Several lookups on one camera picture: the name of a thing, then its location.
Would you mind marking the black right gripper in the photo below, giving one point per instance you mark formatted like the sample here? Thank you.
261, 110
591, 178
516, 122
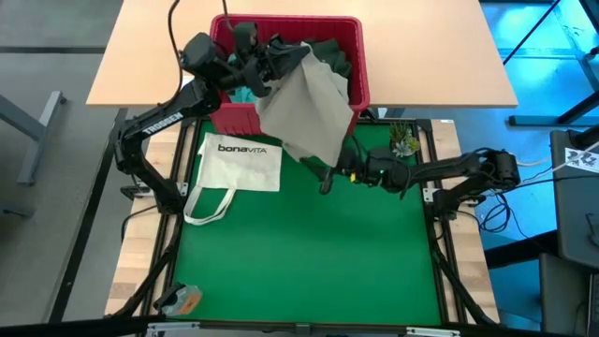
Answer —
358, 166

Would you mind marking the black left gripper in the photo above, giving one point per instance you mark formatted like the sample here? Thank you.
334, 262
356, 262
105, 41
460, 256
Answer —
262, 70

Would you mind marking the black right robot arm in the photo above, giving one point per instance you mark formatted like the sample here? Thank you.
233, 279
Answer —
444, 168

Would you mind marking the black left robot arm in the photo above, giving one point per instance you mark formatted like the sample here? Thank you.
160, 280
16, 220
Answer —
164, 122

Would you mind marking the red plastic laundry bin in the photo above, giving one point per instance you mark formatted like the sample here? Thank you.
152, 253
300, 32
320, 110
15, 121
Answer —
290, 28

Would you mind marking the dark green garment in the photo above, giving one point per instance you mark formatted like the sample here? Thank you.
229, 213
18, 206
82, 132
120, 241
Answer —
334, 54

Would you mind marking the teal garment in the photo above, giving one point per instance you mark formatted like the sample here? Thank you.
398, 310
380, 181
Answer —
243, 96

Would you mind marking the white bonavita tote bag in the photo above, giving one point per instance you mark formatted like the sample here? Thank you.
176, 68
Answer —
243, 168

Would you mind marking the green table mat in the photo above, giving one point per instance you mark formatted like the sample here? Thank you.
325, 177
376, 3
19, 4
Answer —
304, 257

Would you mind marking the small potted succulent plant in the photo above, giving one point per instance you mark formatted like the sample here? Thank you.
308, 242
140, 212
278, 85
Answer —
403, 140

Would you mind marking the light wooden desk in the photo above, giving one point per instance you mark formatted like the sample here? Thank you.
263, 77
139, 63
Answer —
444, 56

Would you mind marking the black and orange device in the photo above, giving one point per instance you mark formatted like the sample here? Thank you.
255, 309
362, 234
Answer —
180, 299

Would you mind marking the black metal desk base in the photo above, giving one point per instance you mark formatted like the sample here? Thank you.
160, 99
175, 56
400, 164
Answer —
538, 120

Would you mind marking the dark grey equipment case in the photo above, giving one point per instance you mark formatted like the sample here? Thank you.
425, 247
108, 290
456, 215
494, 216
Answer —
575, 210
561, 299

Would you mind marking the white paper tag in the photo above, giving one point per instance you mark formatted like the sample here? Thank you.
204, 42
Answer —
580, 159

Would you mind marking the grey metal desk leg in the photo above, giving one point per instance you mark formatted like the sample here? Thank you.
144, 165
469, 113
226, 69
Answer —
35, 126

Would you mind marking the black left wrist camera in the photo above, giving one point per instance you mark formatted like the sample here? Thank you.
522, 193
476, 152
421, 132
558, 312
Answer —
245, 37

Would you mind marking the silver frame bracket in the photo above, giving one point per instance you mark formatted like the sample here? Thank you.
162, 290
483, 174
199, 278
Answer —
182, 188
173, 327
433, 332
429, 194

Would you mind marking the table-level camera on mount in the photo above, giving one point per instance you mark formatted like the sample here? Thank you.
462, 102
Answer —
302, 328

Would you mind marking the black aluminium table frame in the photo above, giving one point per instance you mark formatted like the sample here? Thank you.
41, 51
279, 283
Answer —
374, 324

